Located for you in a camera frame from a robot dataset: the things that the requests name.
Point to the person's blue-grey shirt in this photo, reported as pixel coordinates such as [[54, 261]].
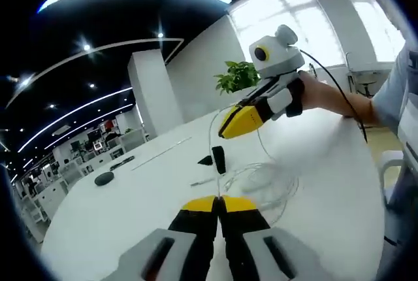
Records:
[[395, 91]]

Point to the white square pillar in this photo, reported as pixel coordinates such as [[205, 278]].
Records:
[[150, 98]]

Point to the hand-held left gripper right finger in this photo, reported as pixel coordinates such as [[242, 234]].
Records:
[[254, 245]]

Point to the person's right hand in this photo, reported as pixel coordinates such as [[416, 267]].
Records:
[[313, 91]]

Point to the black slim remote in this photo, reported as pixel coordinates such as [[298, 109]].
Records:
[[122, 161]]

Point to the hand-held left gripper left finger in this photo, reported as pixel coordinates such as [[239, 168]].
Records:
[[183, 245]]

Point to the green leafy plant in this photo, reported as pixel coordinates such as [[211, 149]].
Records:
[[238, 76]]

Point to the white chest-worn device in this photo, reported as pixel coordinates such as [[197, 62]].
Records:
[[409, 124]]

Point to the bright window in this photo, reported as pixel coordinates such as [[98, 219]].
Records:
[[326, 16]]

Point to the white office chair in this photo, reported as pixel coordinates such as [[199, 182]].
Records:
[[390, 158]]

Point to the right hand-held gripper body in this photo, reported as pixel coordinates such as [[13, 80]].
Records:
[[277, 55]]

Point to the dark grey oval device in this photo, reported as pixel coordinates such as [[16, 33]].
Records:
[[104, 178]]

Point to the group of grey office chairs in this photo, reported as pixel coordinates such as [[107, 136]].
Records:
[[134, 138]]

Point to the rows of white office desks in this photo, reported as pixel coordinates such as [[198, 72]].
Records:
[[55, 192]]

